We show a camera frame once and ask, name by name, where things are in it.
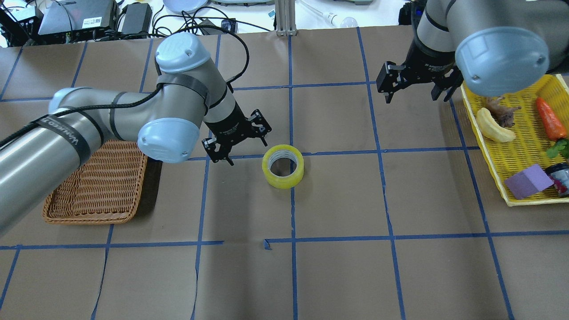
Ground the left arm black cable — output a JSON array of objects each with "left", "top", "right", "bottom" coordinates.
[{"left": 0, "top": 24, "right": 250, "bottom": 149}]

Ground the orange toy carrot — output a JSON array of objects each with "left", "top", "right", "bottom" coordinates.
[{"left": 535, "top": 97, "right": 568, "bottom": 141}]

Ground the light blue plate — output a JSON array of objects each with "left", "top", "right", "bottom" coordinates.
[{"left": 163, "top": 0, "right": 209, "bottom": 15}]

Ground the yellow tape roll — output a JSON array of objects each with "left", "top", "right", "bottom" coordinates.
[{"left": 261, "top": 144, "right": 305, "bottom": 190}]

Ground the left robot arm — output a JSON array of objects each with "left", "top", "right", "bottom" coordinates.
[{"left": 0, "top": 32, "right": 272, "bottom": 235}]

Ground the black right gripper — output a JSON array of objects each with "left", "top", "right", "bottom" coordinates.
[{"left": 376, "top": 40, "right": 464, "bottom": 104}]

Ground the purple foam block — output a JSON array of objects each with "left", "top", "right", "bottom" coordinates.
[{"left": 504, "top": 164, "right": 553, "bottom": 200}]

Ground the brown wicker basket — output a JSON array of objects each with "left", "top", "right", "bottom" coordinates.
[{"left": 41, "top": 140, "right": 148, "bottom": 225}]

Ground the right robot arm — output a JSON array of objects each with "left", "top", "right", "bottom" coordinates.
[{"left": 376, "top": 0, "right": 569, "bottom": 103}]

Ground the black power adapter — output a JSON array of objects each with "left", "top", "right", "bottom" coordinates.
[
  {"left": 120, "top": 2, "right": 152, "bottom": 35},
  {"left": 197, "top": 19, "right": 224, "bottom": 35}
]

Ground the aluminium frame post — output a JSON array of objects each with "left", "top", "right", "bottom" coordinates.
[{"left": 274, "top": 0, "right": 297, "bottom": 36}]

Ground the small dark can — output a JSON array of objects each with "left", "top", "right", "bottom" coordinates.
[{"left": 545, "top": 162, "right": 569, "bottom": 198}]

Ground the white light bulb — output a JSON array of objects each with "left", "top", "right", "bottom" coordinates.
[{"left": 325, "top": 12, "right": 358, "bottom": 28}]

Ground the black electronics box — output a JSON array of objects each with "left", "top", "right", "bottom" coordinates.
[{"left": 38, "top": 0, "right": 120, "bottom": 37}]

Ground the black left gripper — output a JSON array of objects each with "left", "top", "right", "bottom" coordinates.
[{"left": 202, "top": 103, "right": 272, "bottom": 166}]

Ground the yellow plastic basket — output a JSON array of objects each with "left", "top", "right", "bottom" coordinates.
[{"left": 461, "top": 75, "right": 569, "bottom": 207}]

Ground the yellow toy banana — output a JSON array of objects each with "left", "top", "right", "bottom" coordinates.
[{"left": 476, "top": 108, "right": 517, "bottom": 143}]

